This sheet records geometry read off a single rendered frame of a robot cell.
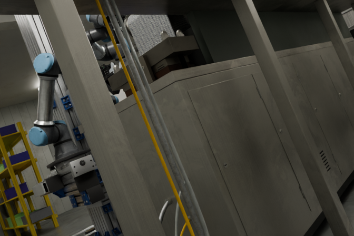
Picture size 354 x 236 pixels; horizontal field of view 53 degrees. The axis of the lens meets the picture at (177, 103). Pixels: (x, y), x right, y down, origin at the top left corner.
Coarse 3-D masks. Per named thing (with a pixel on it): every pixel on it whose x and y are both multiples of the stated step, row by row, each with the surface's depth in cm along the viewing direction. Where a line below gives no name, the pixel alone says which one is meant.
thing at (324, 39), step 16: (192, 16) 150; (208, 16) 157; (224, 16) 167; (272, 16) 207; (288, 16) 224; (304, 16) 246; (336, 16) 303; (208, 32) 152; (224, 32) 162; (240, 32) 172; (272, 32) 199; (288, 32) 215; (304, 32) 235; (320, 32) 258; (208, 48) 148; (224, 48) 157; (240, 48) 167; (288, 48) 206
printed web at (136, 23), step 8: (136, 16) 167; (144, 16) 164; (152, 16) 161; (160, 16) 158; (176, 16) 167; (128, 24) 171; (136, 24) 168; (144, 24) 165; (176, 24) 168; (184, 24) 166; (136, 32) 169
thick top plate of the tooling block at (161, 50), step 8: (168, 40) 132; (176, 40) 135; (184, 40) 139; (192, 40) 142; (152, 48) 138; (160, 48) 135; (168, 48) 133; (176, 48) 133; (184, 48) 137; (192, 48) 140; (152, 56) 139; (160, 56) 136; (168, 56) 135; (176, 56) 141; (128, 64) 148; (152, 64) 140; (120, 72) 152; (128, 72) 149; (112, 80) 156; (120, 80) 153; (112, 88) 157; (120, 88) 159
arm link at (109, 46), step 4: (108, 44) 239; (112, 44) 238; (116, 44) 238; (108, 48) 238; (112, 48) 237; (120, 48) 238; (108, 52) 238; (112, 52) 238; (120, 52) 238; (112, 56) 240; (116, 56) 240; (124, 56) 239; (116, 60) 241; (124, 60) 241
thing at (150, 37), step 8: (152, 24) 162; (160, 24) 159; (168, 24) 156; (144, 32) 166; (152, 32) 163; (160, 32) 160; (168, 32) 157; (136, 40) 170; (144, 40) 167; (152, 40) 164; (160, 40) 161; (144, 48) 168
